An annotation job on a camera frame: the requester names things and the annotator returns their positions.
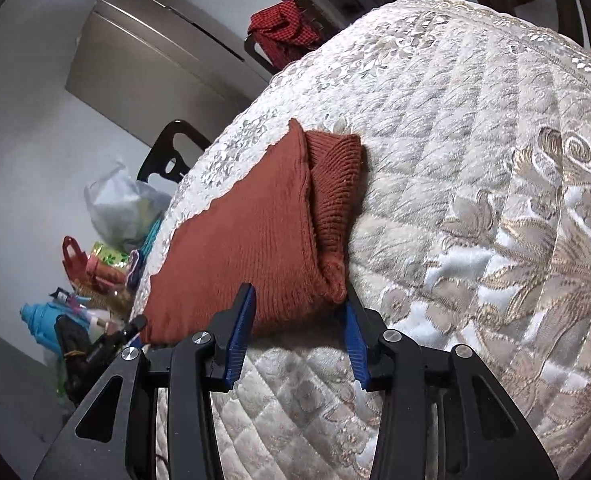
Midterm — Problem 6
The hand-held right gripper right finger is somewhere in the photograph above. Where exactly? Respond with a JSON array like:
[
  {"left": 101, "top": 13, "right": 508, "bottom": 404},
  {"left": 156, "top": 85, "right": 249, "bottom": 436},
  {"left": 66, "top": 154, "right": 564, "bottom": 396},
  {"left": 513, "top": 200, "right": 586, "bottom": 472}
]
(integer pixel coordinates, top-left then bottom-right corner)
[{"left": 343, "top": 290, "right": 561, "bottom": 480}]

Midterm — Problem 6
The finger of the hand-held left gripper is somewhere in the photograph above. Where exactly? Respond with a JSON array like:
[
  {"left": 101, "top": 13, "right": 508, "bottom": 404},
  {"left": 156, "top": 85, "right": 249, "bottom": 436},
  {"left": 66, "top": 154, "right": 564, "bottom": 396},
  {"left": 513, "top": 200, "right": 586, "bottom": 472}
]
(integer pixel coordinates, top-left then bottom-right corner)
[{"left": 83, "top": 315, "right": 149, "bottom": 366}]

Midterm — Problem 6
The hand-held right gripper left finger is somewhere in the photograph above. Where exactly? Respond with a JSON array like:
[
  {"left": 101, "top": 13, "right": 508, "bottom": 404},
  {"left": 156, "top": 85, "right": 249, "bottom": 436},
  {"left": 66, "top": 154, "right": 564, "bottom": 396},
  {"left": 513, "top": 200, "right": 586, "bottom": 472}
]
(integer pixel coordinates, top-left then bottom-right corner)
[{"left": 33, "top": 282, "right": 257, "bottom": 480}]

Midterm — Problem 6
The rust brown knit sweater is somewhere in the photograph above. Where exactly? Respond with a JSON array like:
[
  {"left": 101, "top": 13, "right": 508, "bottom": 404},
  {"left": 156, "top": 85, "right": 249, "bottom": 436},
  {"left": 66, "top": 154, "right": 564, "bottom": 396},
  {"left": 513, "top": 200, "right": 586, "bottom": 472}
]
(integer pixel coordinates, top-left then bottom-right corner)
[{"left": 136, "top": 117, "right": 367, "bottom": 346}]

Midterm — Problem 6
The white spray bottle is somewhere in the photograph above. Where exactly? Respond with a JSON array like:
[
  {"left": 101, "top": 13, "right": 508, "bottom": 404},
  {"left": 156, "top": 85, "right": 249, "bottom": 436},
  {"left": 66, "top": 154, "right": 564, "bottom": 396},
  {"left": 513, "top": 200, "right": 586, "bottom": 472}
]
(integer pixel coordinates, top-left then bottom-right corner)
[{"left": 88, "top": 307, "right": 112, "bottom": 332}]

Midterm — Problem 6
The wicker basket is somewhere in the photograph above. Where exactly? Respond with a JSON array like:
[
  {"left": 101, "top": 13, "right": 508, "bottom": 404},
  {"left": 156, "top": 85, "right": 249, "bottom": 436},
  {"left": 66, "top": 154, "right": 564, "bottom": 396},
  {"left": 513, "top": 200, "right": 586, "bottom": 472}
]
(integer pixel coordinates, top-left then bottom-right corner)
[{"left": 78, "top": 285, "right": 132, "bottom": 312}]

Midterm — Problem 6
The blue thermos jug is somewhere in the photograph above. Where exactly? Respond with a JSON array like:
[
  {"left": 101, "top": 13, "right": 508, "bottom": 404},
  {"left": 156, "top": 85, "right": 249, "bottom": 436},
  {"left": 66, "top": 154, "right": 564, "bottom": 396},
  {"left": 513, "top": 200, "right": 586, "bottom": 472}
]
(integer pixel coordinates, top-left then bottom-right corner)
[{"left": 20, "top": 301, "right": 59, "bottom": 350}]

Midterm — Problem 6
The pink and blue pouch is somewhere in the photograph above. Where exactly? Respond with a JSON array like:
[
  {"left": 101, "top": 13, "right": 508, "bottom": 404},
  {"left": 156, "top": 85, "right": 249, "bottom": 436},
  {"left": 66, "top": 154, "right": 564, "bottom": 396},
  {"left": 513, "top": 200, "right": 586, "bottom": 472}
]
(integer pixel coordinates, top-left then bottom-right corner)
[{"left": 126, "top": 250, "right": 144, "bottom": 288}]

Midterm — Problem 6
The pink tumbler bottle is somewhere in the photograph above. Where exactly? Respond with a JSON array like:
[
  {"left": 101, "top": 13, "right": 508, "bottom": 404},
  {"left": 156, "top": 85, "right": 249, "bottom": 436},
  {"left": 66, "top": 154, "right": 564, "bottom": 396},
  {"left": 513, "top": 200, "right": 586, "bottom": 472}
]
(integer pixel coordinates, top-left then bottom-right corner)
[{"left": 86, "top": 255, "right": 126, "bottom": 288}]

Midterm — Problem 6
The green leaf-print packet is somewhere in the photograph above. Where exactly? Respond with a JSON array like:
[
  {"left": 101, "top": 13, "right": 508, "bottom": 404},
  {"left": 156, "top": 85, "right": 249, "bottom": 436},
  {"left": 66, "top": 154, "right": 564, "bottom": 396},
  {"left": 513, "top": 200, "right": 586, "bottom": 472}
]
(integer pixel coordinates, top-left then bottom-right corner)
[{"left": 92, "top": 241, "right": 131, "bottom": 268}]

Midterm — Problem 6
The red gift bag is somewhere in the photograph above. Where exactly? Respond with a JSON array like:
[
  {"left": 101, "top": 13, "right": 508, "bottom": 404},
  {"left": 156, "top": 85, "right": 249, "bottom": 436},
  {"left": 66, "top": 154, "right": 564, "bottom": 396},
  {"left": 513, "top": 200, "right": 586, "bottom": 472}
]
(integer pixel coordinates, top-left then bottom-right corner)
[{"left": 62, "top": 236, "right": 89, "bottom": 281}]

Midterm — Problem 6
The teal woven cloth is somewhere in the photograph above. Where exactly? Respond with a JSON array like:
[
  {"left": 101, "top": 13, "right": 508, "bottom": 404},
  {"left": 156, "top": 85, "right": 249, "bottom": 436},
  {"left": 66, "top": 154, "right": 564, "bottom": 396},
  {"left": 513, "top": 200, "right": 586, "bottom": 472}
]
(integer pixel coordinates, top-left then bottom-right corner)
[{"left": 143, "top": 220, "right": 163, "bottom": 261}]

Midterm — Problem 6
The white plastic bag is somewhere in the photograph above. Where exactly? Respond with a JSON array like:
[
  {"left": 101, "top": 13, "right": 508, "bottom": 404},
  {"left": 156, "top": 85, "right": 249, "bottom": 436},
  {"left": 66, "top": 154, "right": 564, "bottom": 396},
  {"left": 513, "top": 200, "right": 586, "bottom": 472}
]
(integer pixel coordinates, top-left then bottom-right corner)
[{"left": 84, "top": 160, "right": 171, "bottom": 256}]

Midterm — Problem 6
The beige quilted floral tablecloth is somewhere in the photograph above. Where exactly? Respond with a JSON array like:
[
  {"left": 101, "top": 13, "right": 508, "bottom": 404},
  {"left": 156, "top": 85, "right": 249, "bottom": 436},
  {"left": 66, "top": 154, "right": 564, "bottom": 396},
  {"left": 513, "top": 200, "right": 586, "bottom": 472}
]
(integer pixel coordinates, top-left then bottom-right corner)
[{"left": 130, "top": 0, "right": 591, "bottom": 480}]

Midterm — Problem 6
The beige double-door cabinet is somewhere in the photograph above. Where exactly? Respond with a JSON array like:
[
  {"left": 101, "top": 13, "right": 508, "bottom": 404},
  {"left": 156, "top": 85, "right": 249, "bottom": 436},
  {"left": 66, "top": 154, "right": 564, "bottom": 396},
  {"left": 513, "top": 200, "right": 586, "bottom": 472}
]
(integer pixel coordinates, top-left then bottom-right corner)
[{"left": 66, "top": 0, "right": 272, "bottom": 147}]

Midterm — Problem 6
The red checked cloth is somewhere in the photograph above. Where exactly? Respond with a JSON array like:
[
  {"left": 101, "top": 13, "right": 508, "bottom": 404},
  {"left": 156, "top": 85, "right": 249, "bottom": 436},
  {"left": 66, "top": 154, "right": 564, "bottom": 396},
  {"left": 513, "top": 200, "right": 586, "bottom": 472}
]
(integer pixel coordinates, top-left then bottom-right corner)
[{"left": 248, "top": 1, "right": 321, "bottom": 68}]

